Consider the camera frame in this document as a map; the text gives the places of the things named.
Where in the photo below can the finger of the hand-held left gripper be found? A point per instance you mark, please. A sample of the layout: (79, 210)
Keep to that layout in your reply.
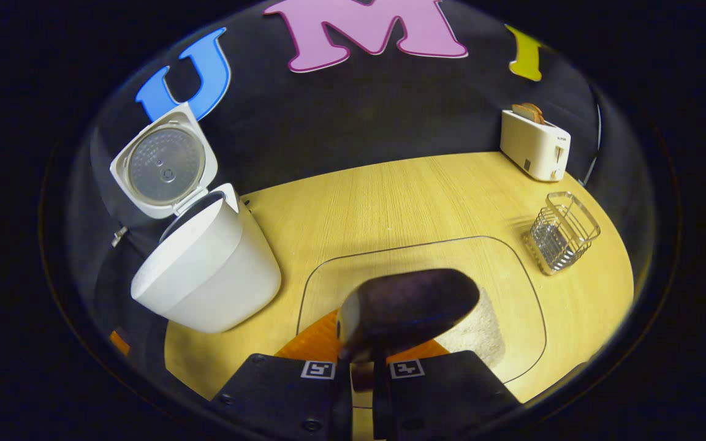
(119, 342)

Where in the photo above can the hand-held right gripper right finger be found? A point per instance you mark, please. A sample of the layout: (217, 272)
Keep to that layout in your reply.
(445, 392)

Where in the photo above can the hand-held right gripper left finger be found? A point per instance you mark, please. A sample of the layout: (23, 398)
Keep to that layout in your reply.
(285, 392)

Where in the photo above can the brown wooden spoon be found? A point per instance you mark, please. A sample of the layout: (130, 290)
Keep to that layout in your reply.
(408, 306)

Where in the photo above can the white rice cooker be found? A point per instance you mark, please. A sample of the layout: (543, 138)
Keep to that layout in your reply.
(206, 275)

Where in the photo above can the white clip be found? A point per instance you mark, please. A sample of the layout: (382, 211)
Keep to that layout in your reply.
(119, 236)

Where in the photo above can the clear plastic container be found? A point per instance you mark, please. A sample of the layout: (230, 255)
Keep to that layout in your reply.
(341, 288)

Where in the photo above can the white toaster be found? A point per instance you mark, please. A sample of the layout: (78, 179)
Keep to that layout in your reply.
(534, 150)

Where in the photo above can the toast slice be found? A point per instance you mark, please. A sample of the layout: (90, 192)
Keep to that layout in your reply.
(521, 112)
(537, 113)

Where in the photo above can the black backdrop cloth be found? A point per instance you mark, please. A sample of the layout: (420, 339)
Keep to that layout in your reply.
(359, 104)

